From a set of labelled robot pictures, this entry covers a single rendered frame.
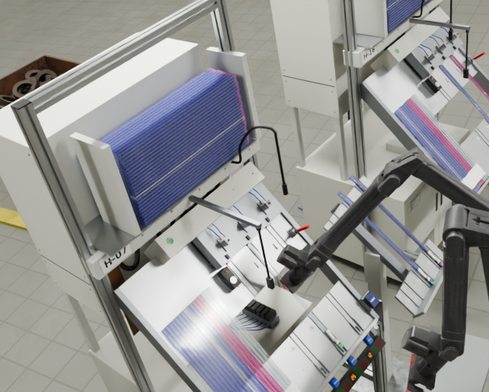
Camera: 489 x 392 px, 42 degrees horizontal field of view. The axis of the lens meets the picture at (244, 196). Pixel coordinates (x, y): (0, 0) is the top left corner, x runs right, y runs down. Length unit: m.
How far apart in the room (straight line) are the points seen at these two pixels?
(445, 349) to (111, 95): 1.21
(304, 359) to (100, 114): 1.07
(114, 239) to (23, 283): 2.35
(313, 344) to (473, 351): 0.60
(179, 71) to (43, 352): 2.09
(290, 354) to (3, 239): 2.91
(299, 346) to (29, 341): 2.01
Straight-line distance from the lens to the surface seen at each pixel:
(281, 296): 2.71
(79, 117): 1.96
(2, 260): 4.56
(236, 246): 2.18
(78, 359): 3.65
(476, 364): 2.49
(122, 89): 2.05
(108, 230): 2.01
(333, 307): 2.37
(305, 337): 2.29
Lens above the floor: 2.56
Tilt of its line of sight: 36 degrees down
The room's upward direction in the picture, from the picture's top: 13 degrees counter-clockwise
